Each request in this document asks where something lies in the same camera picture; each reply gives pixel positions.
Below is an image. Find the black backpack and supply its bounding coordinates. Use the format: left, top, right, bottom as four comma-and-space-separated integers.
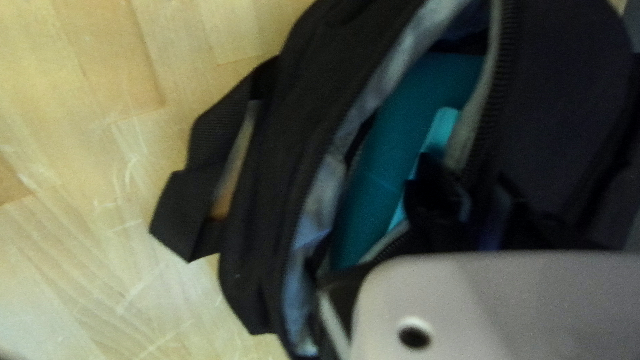
148, 0, 640, 360

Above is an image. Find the translucent teal lunch box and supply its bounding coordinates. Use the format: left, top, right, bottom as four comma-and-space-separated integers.
329, 52, 487, 272

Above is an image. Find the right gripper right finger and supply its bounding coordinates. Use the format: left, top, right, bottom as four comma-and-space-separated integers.
473, 186, 517, 252

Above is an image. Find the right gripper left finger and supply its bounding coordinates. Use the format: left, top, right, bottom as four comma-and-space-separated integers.
402, 152, 474, 252

